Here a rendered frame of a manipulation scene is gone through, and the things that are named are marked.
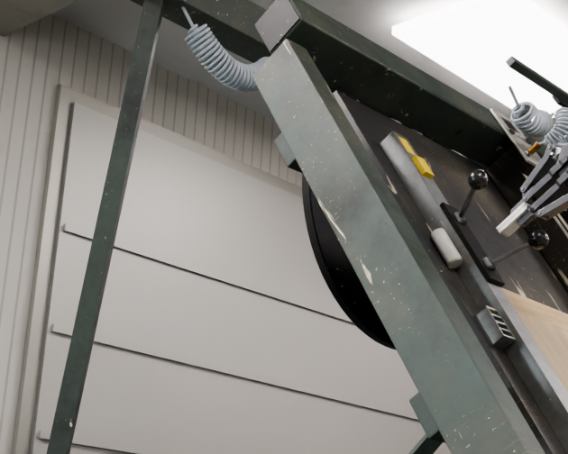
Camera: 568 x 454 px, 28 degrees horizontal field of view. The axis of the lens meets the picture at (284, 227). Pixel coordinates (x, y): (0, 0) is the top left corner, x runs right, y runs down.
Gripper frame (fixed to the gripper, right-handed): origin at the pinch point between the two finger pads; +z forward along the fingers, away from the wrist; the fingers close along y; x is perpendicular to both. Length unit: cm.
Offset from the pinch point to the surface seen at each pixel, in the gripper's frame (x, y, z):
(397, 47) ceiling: 211, -258, 67
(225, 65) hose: -2, -87, 37
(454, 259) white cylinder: -1.0, -1.9, 13.5
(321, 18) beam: -14, -59, 6
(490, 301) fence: 2.1, 7.7, 13.1
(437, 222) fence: 2.1, -13.1, 13.8
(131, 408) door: 153, -167, 244
